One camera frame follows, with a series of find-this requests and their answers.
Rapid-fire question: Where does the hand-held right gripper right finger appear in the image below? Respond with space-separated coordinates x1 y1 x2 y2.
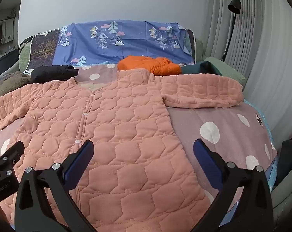
193 139 275 232

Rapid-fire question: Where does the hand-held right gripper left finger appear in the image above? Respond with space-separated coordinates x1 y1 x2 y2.
14 140 98 232

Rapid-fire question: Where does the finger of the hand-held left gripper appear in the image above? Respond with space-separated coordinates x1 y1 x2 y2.
0 141 25 174

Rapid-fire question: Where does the pink quilted jacket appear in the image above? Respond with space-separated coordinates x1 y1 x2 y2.
0 69 244 232

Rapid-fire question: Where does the pink polka dot blanket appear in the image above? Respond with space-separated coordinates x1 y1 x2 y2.
0 63 278 232

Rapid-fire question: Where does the light blue sheet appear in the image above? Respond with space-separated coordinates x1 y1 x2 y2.
245 101 280 192

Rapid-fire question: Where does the brown fleece garment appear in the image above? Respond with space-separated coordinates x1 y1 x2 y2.
0 71 31 98

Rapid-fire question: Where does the black jacket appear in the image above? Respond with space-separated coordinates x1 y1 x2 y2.
30 65 79 84

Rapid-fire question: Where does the green pillow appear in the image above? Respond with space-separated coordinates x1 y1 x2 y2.
204 57 246 87

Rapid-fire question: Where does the dark green garment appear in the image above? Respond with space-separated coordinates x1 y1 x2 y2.
181 61 221 76

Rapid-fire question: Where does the dark cabinet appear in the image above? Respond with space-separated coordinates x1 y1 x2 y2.
0 45 19 76

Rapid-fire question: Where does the orange puffer jacket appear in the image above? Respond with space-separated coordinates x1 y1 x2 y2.
117 55 183 76

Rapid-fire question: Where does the grey curtain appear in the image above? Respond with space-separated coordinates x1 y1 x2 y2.
204 0 292 148

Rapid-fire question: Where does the blue tree print sheet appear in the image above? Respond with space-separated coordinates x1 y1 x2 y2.
52 20 195 66

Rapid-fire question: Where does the black floor lamp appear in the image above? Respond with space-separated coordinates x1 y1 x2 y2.
221 0 242 62

